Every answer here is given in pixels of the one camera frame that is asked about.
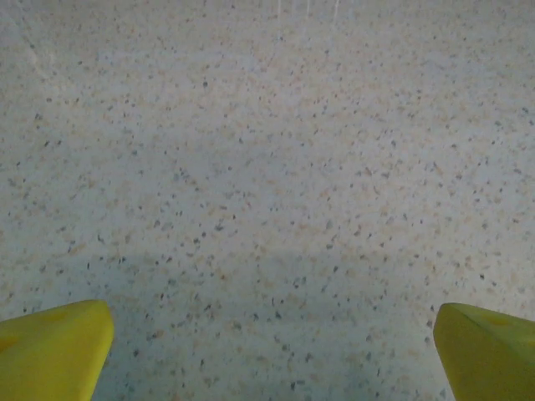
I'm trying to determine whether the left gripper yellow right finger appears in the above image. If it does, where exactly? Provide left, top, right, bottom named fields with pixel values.
left=432, top=302, right=535, bottom=401

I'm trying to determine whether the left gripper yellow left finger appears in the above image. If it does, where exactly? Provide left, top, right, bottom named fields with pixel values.
left=0, top=299, right=115, bottom=401

